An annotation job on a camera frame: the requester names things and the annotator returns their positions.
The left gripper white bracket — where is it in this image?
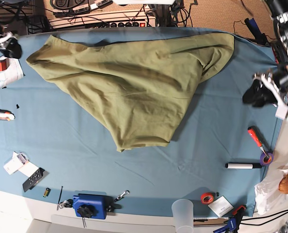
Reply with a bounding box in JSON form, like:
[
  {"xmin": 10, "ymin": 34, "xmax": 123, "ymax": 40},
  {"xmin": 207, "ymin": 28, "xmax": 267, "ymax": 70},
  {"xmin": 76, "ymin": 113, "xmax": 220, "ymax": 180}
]
[{"xmin": 242, "ymin": 71, "xmax": 288, "ymax": 120}]

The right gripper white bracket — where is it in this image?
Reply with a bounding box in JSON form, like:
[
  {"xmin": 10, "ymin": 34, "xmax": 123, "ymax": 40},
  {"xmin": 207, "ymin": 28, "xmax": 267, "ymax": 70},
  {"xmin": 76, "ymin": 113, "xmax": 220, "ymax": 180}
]
[{"xmin": 0, "ymin": 32, "xmax": 22, "ymax": 59}]

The olive green t-shirt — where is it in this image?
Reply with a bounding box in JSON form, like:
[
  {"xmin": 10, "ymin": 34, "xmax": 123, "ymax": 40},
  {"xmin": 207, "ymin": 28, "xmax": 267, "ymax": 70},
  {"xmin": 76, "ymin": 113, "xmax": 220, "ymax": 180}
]
[{"xmin": 26, "ymin": 33, "xmax": 235, "ymax": 151}]

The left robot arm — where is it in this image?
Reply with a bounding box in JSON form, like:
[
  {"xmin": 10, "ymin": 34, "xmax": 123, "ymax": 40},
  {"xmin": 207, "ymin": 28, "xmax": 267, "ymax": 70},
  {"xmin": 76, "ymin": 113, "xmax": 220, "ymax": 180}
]
[{"xmin": 242, "ymin": 0, "xmax": 288, "ymax": 120}]

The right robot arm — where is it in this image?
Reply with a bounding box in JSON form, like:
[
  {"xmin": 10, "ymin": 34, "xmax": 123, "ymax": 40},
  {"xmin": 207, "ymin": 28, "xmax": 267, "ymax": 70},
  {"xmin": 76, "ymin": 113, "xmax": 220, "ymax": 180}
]
[{"xmin": 0, "ymin": 24, "xmax": 22, "ymax": 59}]

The small red box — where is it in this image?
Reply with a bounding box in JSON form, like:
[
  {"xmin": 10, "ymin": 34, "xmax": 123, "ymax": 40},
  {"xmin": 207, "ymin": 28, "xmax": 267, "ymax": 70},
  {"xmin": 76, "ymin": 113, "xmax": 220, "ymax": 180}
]
[{"xmin": 0, "ymin": 60, "xmax": 8, "ymax": 72}]

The purple tape roll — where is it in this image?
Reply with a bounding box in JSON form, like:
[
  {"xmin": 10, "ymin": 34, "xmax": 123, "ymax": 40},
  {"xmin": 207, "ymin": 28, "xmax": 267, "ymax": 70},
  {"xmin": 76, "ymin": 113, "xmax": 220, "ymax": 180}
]
[{"xmin": 260, "ymin": 152, "xmax": 274, "ymax": 166}]

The black white marker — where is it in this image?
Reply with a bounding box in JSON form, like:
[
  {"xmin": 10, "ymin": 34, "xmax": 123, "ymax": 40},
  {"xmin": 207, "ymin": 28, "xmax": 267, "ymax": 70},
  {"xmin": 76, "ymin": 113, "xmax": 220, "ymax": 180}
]
[{"xmin": 225, "ymin": 163, "xmax": 263, "ymax": 169}]

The white plastic bag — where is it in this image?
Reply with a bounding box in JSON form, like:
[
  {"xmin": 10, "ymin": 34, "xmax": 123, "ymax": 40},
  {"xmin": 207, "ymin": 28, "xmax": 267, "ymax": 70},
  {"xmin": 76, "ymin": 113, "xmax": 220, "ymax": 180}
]
[{"xmin": 254, "ymin": 163, "xmax": 288, "ymax": 215}]

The blue table cloth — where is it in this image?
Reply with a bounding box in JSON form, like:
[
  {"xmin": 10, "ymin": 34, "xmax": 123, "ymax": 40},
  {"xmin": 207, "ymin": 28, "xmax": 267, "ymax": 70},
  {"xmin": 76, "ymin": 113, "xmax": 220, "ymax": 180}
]
[{"xmin": 0, "ymin": 33, "xmax": 282, "ymax": 216}]

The white card packet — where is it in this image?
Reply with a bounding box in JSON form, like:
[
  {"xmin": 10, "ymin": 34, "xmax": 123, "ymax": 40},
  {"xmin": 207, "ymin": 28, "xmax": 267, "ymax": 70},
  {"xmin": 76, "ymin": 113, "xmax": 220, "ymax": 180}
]
[{"xmin": 3, "ymin": 151, "xmax": 39, "ymax": 177}]

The red tape roll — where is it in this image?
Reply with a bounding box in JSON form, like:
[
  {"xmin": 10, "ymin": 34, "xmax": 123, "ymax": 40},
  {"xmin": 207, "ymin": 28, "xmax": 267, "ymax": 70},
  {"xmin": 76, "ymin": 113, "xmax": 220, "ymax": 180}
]
[{"xmin": 201, "ymin": 192, "xmax": 215, "ymax": 205}]

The white paper note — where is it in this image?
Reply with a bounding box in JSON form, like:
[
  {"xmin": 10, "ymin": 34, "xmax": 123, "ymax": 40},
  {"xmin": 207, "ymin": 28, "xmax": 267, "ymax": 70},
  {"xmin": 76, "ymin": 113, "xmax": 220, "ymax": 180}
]
[{"xmin": 208, "ymin": 196, "xmax": 233, "ymax": 217}]

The blue orange bar clamp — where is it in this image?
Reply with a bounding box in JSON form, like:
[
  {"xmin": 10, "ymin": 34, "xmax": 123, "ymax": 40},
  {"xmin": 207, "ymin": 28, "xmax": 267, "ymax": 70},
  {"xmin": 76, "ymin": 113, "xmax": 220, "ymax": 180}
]
[{"xmin": 213, "ymin": 205, "xmax": 246, "ymax": 233}]

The white power strip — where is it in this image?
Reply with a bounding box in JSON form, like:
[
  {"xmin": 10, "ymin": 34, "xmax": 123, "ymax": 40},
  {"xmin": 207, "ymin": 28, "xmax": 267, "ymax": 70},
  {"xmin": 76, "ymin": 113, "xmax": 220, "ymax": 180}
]
[{"xmin": 49, "ymin": 9, "xmax": 157, "ymax": 29}]

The black remote control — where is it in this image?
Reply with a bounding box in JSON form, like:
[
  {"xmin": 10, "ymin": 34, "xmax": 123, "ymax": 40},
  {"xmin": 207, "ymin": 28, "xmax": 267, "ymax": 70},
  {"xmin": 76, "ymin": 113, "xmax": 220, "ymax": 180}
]
[{"xmin": 22, "ymin": 167, "xmax": 45, "ymax": 192}]

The translucent plastic cup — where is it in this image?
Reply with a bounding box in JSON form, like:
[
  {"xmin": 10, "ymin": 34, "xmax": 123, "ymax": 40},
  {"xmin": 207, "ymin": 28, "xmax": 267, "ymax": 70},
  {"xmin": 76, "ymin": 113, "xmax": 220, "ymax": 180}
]
[{"xmin": 171, "ymin": 199, "xmax": 193, "ymax": 233}]

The small green battery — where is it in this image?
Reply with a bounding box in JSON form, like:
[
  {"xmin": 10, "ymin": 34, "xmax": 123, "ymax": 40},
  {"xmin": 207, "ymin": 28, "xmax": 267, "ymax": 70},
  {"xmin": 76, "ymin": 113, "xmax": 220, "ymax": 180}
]
[{"xmin": 43, "ymin": 188, "xmax": 51, "ymax": 197}]

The silver carabiner clip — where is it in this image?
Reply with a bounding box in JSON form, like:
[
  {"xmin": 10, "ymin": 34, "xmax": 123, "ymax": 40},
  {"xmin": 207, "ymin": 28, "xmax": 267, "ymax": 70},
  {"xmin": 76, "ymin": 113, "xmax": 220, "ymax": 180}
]
[{"xmin": 114, "ymin": 190, "xmax": 130, "ymax": 202}]

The red handled screwdriver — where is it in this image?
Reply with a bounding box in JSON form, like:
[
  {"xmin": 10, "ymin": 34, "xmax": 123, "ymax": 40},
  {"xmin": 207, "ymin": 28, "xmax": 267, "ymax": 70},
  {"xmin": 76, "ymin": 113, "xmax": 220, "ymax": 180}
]
[{"xmin": 248, "ymin": 127, "xmax": 268, "ymax": 156}]

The blue black clamp handle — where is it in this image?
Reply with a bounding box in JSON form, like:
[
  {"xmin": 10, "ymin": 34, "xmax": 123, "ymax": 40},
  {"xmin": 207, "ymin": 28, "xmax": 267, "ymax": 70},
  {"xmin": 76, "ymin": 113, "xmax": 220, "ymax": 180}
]
[{"xmin": 244, "ymin": 18, "xmax": 270, "ymax": 46}]

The blue clamp mount block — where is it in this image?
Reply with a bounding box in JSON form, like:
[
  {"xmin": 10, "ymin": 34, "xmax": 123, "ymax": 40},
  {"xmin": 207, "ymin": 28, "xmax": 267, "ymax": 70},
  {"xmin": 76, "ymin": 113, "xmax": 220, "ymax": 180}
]
[{"xmin": 72, "ymin": 194, "xmax": 107, "ymax": 219}]

